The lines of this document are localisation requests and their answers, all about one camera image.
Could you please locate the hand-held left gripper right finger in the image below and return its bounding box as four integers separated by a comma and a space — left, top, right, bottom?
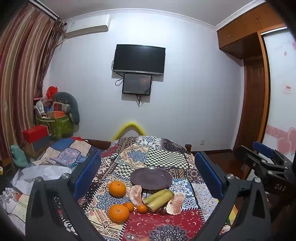
194, 151, 272, 241

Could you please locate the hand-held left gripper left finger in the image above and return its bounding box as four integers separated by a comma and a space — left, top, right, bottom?
25, 149, 104, 241

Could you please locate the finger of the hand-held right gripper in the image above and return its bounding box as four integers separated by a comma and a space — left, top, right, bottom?
253, 141, 294, 171
235, 146, 287, 179

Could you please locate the large orange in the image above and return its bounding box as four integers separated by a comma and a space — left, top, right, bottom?
109, 180, 127, 198
108, 204, 130, 223

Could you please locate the peeled pomelo segment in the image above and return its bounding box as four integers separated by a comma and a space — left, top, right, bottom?
166, 192, 185, 215
129, 185, 144, 207

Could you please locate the green sugarcane piece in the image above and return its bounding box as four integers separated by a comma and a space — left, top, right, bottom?
142, 189, 171, 204
147, 190, 175, 212

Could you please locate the dark purple plate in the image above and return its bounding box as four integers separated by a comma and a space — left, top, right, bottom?
130, 167, 173, 190

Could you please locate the white sliding door with hearts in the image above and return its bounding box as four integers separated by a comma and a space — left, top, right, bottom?
260, 27, 296, 163

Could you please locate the white crumpled sheet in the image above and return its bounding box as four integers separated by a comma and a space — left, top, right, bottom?
11, 165, 72, 189

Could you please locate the brown wooden door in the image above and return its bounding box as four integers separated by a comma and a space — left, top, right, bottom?
233, 32, 270, 153

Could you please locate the green storage box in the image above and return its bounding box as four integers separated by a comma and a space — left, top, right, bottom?
35, 111, 74, 141

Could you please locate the dark grey box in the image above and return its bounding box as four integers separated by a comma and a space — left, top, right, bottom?
31, 136, 51, 153

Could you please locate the patterned patchwork blanket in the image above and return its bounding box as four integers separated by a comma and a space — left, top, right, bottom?
0, 136, 238, 241

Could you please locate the yellow foam tube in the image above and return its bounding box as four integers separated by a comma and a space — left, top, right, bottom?
112, 121, 146, 141

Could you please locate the red box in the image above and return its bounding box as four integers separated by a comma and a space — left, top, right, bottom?
23, 125, 50, 143

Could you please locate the orange cardboard box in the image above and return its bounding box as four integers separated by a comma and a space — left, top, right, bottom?
47, 111, 68, 119

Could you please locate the teal plush toy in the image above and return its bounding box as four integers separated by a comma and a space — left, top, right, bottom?
10, 144, 29, 168

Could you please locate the red plastic bag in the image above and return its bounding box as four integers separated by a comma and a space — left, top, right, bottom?
46, 86, 58, 99

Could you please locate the small black monitor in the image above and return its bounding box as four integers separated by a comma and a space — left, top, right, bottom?
122, 73, 152, 96

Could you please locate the wooden overhead cabinet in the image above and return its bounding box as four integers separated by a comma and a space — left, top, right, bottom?
217, 3, 287, 59

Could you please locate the striped red curtain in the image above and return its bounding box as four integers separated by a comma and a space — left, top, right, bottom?
0, 3, 65, 163

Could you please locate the white air conditioner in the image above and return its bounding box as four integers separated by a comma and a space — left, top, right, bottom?
64, 14, 111, 39

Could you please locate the black wall television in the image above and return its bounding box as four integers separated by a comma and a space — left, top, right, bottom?
112, 44, 166, 76

